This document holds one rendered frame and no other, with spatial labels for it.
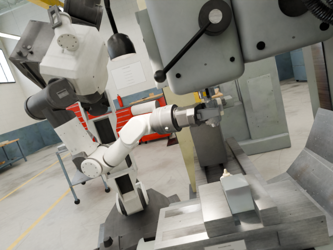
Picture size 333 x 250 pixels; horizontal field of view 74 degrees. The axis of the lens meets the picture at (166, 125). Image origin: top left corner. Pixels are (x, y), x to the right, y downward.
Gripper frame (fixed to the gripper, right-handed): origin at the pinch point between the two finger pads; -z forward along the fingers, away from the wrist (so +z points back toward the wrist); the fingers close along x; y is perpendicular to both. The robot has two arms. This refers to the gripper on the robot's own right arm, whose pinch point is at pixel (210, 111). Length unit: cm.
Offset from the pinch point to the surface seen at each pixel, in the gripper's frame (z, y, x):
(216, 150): 8.3, 21.3, 23.4
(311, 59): -29.6, -5.3, 27.6
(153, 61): 10.6, -17.9, -5.7
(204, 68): -3.6, -12.3, -9.3
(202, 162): 14.9, 25.9, 21.9
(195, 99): 58, 16, 162
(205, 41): -5.1, -17.9, -8.8
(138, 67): 477, -91, 788
